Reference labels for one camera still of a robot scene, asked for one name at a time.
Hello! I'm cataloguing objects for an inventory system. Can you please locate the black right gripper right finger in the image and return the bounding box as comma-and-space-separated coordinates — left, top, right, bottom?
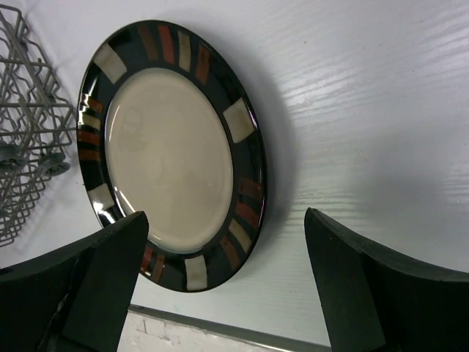
304, 208, 468, 351

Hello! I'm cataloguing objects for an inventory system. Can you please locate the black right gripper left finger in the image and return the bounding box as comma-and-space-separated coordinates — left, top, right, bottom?
1, 212, 149, 351

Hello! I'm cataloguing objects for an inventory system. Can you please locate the black rimmed striped plate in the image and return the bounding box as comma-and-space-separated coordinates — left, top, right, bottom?
77, 20, 267, 293

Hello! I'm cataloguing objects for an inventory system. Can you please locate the grey wire dish rack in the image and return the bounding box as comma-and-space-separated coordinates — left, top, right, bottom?
1, 4, 76, 247

